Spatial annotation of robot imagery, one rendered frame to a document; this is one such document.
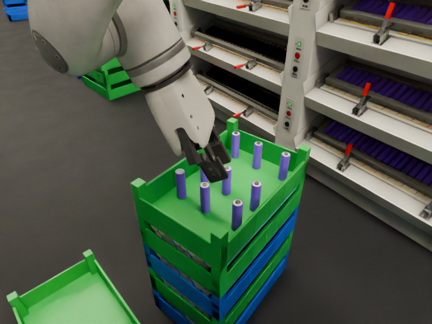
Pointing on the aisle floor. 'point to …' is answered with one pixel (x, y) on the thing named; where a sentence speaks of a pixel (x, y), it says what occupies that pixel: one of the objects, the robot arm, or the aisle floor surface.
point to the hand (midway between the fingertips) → (216, 162)
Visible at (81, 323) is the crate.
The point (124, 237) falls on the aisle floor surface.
